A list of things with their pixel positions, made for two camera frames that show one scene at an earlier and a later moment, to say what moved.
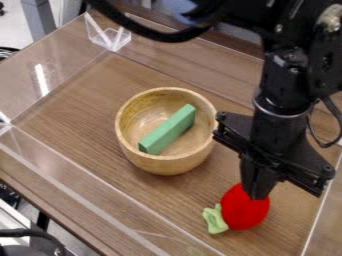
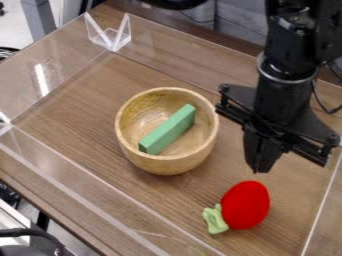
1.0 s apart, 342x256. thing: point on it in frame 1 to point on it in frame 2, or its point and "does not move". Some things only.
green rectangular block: [170, 131] does not move
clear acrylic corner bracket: [110, 39] does not move
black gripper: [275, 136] to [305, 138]
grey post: [40, 17] does not move
